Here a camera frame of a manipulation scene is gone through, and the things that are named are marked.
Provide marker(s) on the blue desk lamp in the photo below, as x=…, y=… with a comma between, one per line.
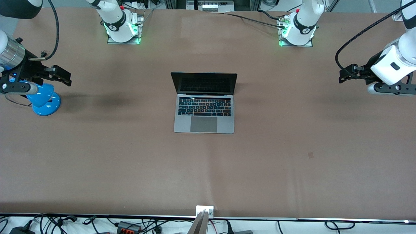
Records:
x=45, y=104

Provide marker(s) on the silver grey laptop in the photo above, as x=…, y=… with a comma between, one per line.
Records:
x=204, y=123

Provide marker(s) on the metal table edge strip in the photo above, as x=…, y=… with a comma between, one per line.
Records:
x=260, y=218

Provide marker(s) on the black box with orange connectors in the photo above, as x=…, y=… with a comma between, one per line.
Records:
x=128, y=227

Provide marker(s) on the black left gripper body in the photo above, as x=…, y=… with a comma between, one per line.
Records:
x=368, y=70

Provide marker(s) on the aluminium frame corner post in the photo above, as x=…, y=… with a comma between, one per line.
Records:
x=397, y=17

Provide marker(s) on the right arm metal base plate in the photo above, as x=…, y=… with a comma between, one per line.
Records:
x=141, y=29

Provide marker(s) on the grey control box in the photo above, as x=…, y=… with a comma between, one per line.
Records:
x=209, y=6

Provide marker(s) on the grey aluminium camera mast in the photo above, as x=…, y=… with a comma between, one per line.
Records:
x=198, y=226

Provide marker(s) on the black power adapter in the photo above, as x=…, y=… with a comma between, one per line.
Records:
x=21, y=230

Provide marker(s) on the small metal table-edge bracket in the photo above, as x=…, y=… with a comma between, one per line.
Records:
x=204, y=208

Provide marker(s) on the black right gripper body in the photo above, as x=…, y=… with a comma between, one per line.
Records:
x=30, y=68

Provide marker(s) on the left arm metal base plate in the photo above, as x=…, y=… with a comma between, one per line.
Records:
x=308, y=45

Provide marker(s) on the white power strip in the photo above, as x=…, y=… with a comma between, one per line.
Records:
x=140, y=4

